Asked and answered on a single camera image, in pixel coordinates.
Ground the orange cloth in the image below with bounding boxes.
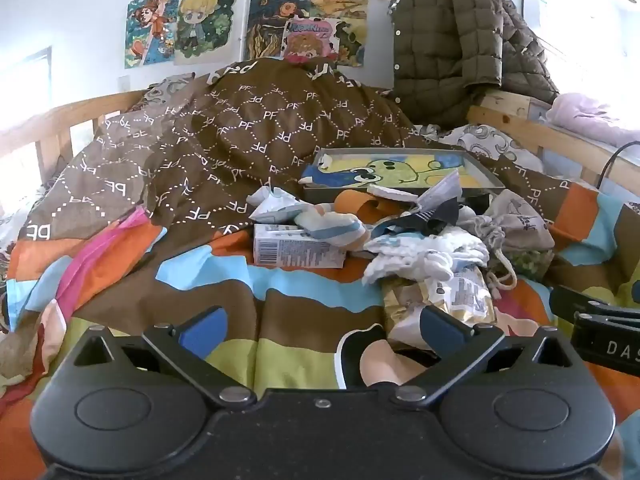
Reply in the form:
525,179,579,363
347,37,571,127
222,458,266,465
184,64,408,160
332,189,396,226

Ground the black cable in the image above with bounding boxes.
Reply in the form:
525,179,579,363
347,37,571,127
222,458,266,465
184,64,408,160
595,140,640,188

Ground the dark grey quilted jacket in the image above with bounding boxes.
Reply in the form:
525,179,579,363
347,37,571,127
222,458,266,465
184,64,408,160
492,0,561,106

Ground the beige drawstring bag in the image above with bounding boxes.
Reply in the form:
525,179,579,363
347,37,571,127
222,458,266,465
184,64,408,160
472,189,556,288

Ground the white knitted cloth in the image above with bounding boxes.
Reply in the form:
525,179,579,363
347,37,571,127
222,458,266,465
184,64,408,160
362,225,491,286

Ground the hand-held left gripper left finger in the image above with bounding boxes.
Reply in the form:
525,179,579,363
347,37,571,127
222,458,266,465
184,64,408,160
65,305,258,408

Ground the blond figure poster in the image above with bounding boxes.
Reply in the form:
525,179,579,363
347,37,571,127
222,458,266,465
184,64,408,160
172,0,236,66

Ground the lavender cloth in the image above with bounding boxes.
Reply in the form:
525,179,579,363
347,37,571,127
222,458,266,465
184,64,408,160
545,92,640,133

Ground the white floral pillow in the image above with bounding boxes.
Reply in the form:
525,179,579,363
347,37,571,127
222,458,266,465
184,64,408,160
415,122,543,171

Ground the gold snack packet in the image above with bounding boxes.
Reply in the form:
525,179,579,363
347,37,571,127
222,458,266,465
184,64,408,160
382,267,496,351

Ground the brown patterned colourful quilt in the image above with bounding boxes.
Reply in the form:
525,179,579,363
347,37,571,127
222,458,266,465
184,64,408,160
0,57,640,480

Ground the black cloth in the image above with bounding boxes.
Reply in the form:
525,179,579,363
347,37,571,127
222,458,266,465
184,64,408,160
372,199,468,238

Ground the grey blue sock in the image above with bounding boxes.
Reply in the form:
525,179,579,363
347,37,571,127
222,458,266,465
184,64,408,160
292,207,373,251

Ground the pink cartoon poster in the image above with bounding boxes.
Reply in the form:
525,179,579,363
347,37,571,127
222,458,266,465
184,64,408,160
282,17,341,63

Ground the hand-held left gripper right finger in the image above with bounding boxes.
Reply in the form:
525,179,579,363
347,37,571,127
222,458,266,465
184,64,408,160
392,304,581,406

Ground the black white peach sock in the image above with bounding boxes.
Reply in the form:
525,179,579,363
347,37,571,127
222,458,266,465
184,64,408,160
336,324,441,391

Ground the cartoon printed grey tray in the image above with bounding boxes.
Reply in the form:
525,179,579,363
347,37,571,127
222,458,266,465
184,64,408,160
300,147,506,206

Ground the small white cloth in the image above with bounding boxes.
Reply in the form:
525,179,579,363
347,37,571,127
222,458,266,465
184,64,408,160
367,184,413,203

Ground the light grey bag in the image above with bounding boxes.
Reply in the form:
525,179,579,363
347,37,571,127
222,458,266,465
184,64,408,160
415,170,463,211

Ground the wooden bed frame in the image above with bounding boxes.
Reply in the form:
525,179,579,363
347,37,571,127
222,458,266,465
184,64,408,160
0,87,640,191

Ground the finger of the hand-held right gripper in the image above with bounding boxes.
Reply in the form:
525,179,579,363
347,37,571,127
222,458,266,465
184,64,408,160
547,285,640,321

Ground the olive puffer jacket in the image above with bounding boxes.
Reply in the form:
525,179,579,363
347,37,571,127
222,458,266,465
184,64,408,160
387,0,506,126

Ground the green patterned cloth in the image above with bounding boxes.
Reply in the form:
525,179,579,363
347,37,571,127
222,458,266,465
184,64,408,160
505,247,556,281

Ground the dark blue painting poster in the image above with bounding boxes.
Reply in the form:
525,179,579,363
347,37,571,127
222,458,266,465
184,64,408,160
245,0,368,68

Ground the white carton box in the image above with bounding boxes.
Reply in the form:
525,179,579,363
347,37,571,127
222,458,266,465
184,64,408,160
252,222,348,268

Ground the orange haired figure poster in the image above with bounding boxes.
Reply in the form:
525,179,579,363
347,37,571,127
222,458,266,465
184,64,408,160
125,0,181,68

